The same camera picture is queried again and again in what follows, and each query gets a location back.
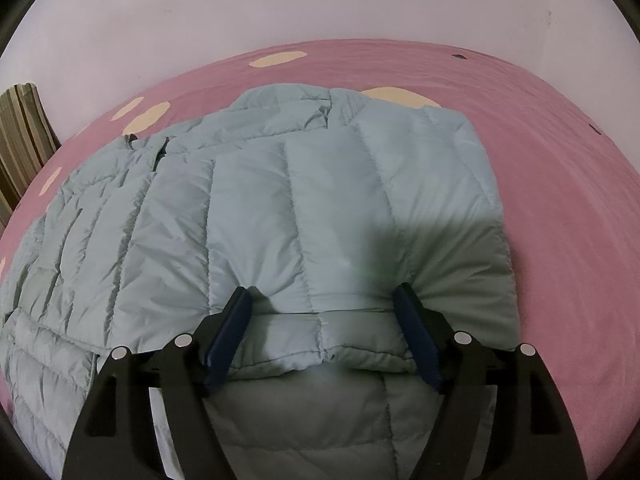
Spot light blue puffer jacket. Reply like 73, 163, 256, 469
1, 84, 518, 479

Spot pink dotted bed sheet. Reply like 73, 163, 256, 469
1, 39, 639, 478

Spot striped headboard cushion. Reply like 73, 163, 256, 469
0, 82, 61, 231

